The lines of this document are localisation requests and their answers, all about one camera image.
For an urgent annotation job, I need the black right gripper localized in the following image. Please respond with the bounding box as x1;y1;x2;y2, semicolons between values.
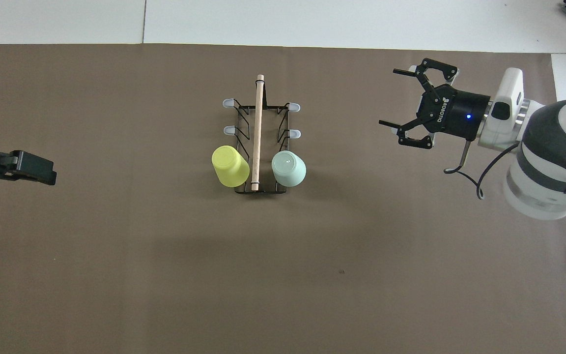
378;58;491;150

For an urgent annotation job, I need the pale green plastic cup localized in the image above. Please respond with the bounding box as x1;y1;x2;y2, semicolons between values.
271;150;307;188

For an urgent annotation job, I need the yellow plastic cup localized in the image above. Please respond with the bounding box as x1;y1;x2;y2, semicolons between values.
211;145;251;188

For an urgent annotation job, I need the brown paper table mat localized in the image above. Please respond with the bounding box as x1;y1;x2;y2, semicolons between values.
0;43;566;354

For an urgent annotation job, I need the black wire cup rack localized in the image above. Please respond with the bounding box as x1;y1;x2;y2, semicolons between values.
222;74;301;195

